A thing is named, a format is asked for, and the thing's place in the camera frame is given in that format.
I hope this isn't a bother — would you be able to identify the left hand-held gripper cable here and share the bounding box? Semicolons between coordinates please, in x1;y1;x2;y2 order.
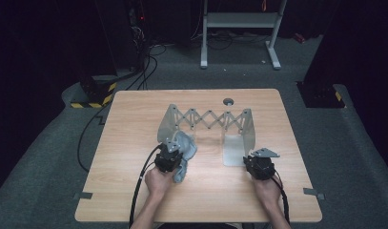
128;143;164;229

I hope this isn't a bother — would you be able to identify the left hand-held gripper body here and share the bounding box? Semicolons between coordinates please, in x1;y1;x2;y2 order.
153;139;185;175

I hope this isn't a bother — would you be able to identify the black floor cable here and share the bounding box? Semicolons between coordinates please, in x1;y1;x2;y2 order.
76;101;111;174

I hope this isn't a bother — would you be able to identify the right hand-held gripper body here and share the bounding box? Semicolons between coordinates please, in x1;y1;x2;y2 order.
244;147;281;181

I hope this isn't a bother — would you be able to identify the grey quilted cloth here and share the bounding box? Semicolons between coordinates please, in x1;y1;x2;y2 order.
172;130;198;184

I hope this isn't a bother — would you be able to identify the person's right hand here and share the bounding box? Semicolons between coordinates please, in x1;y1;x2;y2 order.
252;176;283;208

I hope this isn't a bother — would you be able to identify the black hazard-striped stand base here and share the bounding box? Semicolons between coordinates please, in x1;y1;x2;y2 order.
70;74;118;109
296;80;348;109

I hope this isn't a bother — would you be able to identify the right hand-held gripper cable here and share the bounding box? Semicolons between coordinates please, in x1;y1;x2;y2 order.
272;170;292;224

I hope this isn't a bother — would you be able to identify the hand-held gripper cable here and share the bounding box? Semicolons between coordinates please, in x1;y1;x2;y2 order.
128;143;164;229
272;170;292;224

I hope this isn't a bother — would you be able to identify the white metal stand frame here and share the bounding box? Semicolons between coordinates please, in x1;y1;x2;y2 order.
199;0;288;71

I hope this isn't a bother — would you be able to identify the person's left hand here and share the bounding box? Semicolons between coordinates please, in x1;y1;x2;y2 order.
144;166;179;198

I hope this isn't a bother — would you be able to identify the expandable metal bookend rack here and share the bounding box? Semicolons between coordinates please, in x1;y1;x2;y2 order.
156;103;256;167

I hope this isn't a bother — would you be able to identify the dark equipment rack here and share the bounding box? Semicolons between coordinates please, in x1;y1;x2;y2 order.
126;0;152;73

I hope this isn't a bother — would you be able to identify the grey tape piece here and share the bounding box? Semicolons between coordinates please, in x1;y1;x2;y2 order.
302;187;326;200
72;191;93;200

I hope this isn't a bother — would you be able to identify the black cable bundle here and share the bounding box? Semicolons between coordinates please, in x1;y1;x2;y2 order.
191;30;272;52

